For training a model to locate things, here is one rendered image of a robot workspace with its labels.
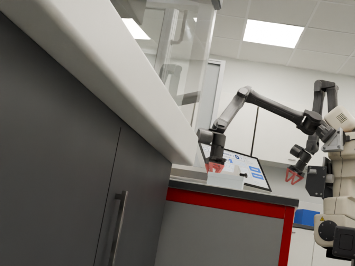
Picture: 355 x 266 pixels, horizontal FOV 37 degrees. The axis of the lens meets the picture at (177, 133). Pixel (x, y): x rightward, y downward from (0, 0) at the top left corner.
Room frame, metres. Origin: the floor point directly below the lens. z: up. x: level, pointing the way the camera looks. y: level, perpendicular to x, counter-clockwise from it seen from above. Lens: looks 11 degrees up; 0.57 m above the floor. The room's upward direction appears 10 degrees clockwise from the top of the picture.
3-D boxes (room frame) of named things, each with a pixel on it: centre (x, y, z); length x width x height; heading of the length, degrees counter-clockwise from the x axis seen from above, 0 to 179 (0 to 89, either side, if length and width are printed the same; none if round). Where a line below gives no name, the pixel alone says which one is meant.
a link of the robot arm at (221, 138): (2.26, -0.18, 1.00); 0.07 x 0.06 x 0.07; 103
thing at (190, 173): (2.54, -0.11, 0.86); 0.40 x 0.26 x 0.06; 78
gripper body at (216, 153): (2.26, -0.18, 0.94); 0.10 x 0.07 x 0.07; 12
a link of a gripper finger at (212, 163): (2.25, -0.18, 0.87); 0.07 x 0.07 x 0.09; 12
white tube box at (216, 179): (1.89, -0.20, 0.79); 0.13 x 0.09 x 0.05; 79
